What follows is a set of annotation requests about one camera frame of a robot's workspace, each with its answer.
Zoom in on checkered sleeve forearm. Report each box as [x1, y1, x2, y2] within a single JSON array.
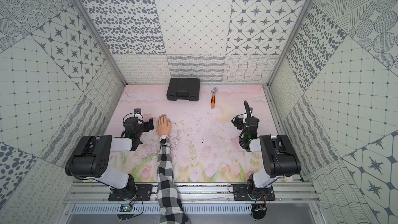
[[157, 140, 190, 224]]

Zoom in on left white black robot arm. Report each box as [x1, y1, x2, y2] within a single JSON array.
[[65, 113, 154, 201]]

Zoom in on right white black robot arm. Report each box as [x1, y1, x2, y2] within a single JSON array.
[[231, 114, 301, 200]]

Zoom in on mannequin hand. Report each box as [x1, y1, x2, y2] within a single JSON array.
[[157, 114, 172, 137]]

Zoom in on black plastic tool case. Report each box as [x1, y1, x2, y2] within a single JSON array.
[[166, 78, 201, 102]]

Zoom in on green circuit board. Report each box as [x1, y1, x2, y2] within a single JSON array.
[[119, 205, 132, 213]]

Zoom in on black round connector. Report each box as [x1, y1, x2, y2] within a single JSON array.
[[251, 203, 267, 220]]

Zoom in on orange handled adjustable wrench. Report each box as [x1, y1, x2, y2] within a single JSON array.
[[210, 87, 218, 109]]

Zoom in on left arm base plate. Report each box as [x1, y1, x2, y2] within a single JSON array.
[[108, 184, 153, 202]]

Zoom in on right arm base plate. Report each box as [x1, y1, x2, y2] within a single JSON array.
[[232, 184, 276, 201]]

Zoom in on aluminium rail frame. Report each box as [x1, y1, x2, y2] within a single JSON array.
[[63, 180, 320, 204]]

